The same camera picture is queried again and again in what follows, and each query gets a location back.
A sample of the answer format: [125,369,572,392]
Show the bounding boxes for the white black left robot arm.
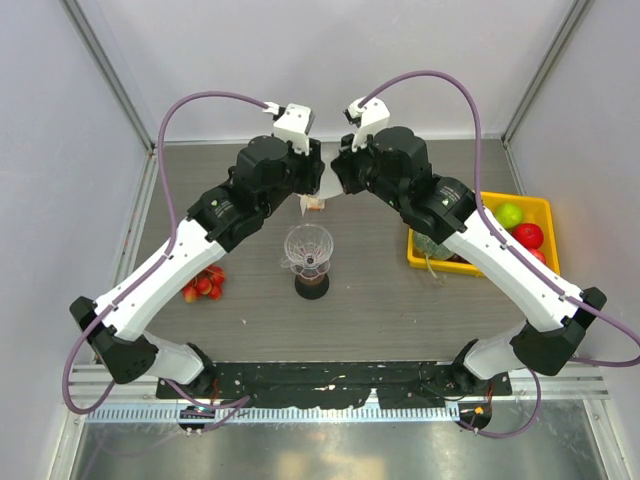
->
[70,136,325,398]

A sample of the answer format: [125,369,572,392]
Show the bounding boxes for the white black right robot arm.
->
[331,127,606,394]

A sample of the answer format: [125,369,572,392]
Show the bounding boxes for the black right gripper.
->
[332,128,407,212]

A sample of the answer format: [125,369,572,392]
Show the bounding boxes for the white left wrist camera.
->
[263,102,315,156]

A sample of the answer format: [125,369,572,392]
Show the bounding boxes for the red grape bunch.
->
[449,254,468,264]

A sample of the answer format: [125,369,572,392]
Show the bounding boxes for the white slotted cable duct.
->
[86,401,459,425]

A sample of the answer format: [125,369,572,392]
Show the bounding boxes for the yellow plastic fruit tray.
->
[406,191,561,278]

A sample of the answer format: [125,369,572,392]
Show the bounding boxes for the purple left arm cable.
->
[62,91,271,434]

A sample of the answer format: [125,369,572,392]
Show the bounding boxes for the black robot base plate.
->
[154,360,514,410]

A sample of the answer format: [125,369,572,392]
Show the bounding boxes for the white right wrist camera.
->
[344,97,390,152]

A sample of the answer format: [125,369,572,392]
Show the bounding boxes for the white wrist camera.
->
[263,102,315,156]
[344,97,390,152]

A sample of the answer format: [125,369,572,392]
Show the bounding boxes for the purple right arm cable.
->
[362,70,640,444]

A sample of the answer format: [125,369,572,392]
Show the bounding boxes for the green netted melon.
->
[413,231,454,261]

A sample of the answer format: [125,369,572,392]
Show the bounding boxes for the red apple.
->
[511,223,545,249]

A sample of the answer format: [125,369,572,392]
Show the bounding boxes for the black base glass carafe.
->
[291,261,330,300]

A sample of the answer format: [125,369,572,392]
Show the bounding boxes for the green apple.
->
[494,202,524,230]

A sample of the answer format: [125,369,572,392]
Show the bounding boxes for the stack of paper filters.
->
[300,196,325,216]

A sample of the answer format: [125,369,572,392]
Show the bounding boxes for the white paper coffee filter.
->
[317,160,344,200]

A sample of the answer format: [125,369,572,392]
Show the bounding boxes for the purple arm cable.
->
[362,70,640,444]
[62,91,271,434]

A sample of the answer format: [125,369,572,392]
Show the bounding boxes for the clear plastic coffee dripper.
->
[280,223,334,279]

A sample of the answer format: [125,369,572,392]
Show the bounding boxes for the red cherry bunch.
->
[182,265,226,303]

